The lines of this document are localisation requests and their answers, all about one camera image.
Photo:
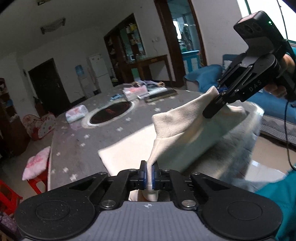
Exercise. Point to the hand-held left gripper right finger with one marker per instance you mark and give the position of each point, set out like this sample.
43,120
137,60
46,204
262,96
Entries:
155,175

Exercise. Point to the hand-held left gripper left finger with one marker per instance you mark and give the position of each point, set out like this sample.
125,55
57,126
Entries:
143,174

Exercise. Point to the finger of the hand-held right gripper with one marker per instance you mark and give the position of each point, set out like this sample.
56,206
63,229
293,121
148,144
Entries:
215,107
231,71

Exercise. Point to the cream garment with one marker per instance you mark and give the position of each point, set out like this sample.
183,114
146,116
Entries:
180,134

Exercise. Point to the person's right forearm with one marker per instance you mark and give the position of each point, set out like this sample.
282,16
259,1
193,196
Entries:
292,52

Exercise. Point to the person's right hand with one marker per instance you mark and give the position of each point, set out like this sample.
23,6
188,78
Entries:
277,90

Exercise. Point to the blue covered sofa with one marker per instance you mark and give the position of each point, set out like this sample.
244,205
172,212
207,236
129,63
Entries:
208,74

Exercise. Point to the blue cabinet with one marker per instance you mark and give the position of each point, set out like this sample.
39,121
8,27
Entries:
190,60

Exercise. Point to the long dark box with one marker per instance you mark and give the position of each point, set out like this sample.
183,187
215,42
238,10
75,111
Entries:
160,96

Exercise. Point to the grey quilted mat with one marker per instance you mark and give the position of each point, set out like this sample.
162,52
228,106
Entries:
277,128

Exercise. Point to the grey fabric bag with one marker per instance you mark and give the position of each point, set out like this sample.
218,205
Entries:
150,83

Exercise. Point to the round black induction cooktop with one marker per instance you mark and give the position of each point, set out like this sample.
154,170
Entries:
108,114

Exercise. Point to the wooden desk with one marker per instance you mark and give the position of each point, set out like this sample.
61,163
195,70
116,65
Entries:
150,63

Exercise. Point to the small pink tissue pack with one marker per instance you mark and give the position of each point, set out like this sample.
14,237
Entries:
134,92

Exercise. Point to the large pink white tissue pack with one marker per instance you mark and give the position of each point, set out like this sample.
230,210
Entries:
76,114

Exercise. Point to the wooden display cabinet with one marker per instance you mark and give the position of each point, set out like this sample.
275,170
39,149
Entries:
129,44

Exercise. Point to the red plastic stool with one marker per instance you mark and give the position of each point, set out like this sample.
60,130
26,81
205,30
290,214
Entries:
38,183
8,197

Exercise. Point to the white water dispenser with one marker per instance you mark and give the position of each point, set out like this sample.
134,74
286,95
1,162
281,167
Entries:
83,87

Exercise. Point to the pink checked cushion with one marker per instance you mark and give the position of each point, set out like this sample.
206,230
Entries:
37,163

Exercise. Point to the white refrigerator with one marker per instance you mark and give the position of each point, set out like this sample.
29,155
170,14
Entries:
98,71

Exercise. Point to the dotted children's play tent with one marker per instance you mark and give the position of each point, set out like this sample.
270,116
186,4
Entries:
39,126

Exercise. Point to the person's teal clothing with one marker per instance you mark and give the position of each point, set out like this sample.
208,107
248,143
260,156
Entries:
277,208

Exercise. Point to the blue water bottle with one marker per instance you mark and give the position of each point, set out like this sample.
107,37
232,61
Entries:
79,71

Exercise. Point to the dark wooden door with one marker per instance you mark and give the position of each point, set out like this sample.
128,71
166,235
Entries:
48,85

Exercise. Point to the ceiling lamp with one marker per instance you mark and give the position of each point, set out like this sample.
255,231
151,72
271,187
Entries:
52,26

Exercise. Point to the wooden door frame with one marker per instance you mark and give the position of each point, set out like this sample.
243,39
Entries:
172,51

